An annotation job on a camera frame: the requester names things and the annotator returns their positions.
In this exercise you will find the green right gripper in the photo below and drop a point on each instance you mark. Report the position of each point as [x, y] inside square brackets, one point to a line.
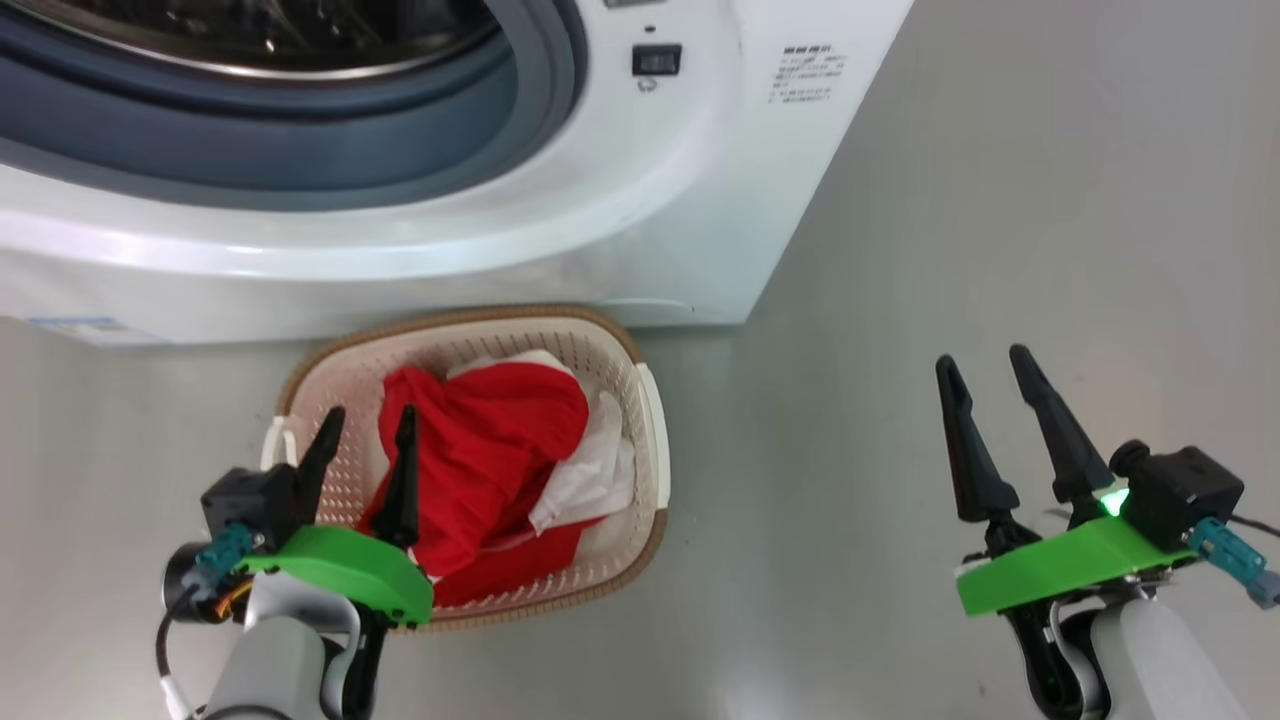
[1070, 568]

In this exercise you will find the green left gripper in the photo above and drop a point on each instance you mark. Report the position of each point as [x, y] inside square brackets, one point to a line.
[350, 560]

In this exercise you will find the red garment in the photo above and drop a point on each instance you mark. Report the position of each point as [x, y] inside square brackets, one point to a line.
[480, 460]

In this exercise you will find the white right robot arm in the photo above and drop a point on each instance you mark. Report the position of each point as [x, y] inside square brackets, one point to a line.
[1160, 660]

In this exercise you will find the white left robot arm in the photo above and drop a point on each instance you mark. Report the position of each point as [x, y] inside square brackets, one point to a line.
[270, 660]

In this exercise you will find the cream perforated laundry basket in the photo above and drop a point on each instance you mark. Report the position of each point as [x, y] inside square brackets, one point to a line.
[620, 370]

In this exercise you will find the white front-load washing machine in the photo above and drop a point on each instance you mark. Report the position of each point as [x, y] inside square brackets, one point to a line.
[650, 220]

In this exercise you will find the blue energy label sticker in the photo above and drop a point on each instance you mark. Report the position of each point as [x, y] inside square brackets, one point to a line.
[90, 330]

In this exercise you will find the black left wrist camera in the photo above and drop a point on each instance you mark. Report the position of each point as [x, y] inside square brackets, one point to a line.
[250, 500]

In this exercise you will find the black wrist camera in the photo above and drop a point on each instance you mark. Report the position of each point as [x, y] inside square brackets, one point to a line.
[250, 500]
[1185, 495]

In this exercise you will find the teal left camera connector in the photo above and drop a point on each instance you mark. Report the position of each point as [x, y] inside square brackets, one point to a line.
[225, 550]

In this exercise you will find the teal camera connector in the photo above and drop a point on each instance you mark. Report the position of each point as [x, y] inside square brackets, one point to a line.
[1230, 555]
[225, 550]

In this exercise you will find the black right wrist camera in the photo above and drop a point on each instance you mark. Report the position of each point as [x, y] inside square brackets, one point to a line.
[1185, 495]

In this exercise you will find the teal right camera connector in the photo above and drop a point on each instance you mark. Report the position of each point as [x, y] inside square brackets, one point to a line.
[1230, 555]

